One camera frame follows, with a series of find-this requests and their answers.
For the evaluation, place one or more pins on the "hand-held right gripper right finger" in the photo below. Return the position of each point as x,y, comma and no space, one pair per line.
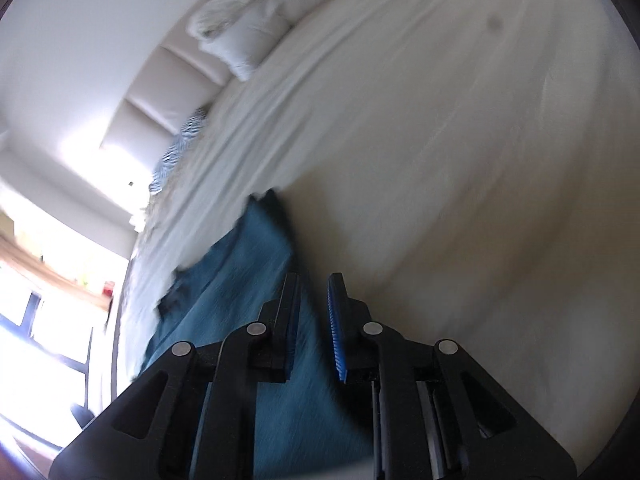
336,330

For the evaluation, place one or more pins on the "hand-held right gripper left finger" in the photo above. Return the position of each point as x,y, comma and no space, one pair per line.
292,330

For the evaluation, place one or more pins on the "dark teal knit sweater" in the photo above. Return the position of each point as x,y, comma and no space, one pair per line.
235,280

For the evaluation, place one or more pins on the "small red box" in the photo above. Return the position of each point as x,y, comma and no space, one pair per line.
108,289

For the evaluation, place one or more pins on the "bed with beige sheet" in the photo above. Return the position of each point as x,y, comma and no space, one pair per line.
425,160

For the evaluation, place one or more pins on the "zebra print pillow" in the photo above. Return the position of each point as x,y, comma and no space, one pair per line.
175,152

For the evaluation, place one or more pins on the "window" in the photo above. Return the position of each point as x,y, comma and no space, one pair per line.
50,325

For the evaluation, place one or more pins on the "beige curtain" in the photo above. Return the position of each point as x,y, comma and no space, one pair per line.
50,270

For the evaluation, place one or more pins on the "cream padded headboard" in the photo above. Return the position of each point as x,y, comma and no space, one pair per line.
145,110

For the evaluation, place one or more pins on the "folded white duvet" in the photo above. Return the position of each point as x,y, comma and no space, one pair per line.
240,35

